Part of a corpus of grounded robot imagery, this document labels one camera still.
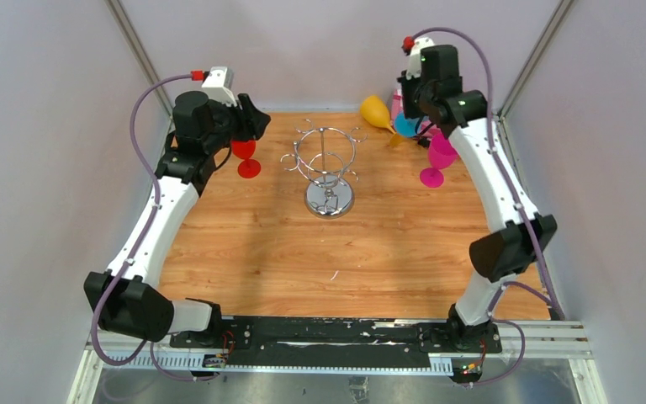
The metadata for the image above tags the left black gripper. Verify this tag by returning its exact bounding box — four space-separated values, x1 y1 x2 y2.
203 93 270 154

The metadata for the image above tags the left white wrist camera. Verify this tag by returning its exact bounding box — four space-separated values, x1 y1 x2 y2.
190 66 238 107

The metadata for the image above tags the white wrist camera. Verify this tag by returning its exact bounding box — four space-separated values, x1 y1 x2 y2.
402 36 434 80
190 66 238 107

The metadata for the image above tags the aluminium frame rail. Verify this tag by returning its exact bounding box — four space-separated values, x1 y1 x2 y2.
68 316 606 403

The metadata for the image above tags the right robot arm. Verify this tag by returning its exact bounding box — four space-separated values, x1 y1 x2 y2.
398 37 558 352

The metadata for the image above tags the red wine glass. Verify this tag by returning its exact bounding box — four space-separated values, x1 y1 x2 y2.
230 141 262 179

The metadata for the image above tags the blue wine glass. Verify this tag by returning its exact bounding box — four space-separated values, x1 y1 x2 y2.
393 113 426 138

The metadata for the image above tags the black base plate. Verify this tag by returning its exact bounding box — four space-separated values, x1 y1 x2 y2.
170 316 502 369

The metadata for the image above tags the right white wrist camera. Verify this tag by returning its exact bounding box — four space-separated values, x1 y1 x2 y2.
402 36 434 80

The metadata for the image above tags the pink camouflage cloth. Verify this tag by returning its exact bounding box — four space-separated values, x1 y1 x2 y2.
389 88 432 148

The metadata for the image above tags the yellow wine glass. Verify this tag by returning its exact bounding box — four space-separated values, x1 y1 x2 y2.
359 95 405 147

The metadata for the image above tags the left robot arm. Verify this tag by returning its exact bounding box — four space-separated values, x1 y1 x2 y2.
84 91 271 348

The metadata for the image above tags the pink wine glass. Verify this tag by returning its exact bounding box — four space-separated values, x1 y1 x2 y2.
419 134 458 188

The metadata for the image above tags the chrome wine glass rack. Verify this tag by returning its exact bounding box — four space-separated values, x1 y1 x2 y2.
279 119 368 220

